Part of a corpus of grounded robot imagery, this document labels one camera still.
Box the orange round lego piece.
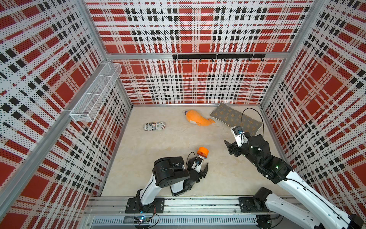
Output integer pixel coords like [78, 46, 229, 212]
[197, 147, 209, 157]

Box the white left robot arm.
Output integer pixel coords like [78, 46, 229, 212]
[136, 154, 208, 208]

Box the green circuit board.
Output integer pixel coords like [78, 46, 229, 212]
[133, 216, 150, 224]

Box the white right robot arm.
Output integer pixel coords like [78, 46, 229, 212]
[224, 133, 364, 229]

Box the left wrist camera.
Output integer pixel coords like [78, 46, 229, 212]
[191, 156, 204, 173]

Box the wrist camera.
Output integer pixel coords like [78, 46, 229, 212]
[191, 156, 204, 173]
[231, 126, 248, 148]

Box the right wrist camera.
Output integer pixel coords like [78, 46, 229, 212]
[231, 126, 248, 148]

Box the black hook rail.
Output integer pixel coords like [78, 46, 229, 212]
[172, 53, 266, 60]

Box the black right camera cable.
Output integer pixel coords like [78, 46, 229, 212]
[241, 107, 265, 136]

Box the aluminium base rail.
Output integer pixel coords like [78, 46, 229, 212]
[80, 196, 305, 229]

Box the orange plush toy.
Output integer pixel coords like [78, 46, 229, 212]
[185, 110, 215, 127]

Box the black camera cable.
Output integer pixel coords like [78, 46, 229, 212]
[241, 107, 265, 136]
[185, 151, 198, 169]

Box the grey patterned cushion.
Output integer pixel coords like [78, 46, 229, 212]
[210, 103, 263, 136]

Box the white wire mesh basket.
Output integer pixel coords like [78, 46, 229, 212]
[70, 63, 122, 123]

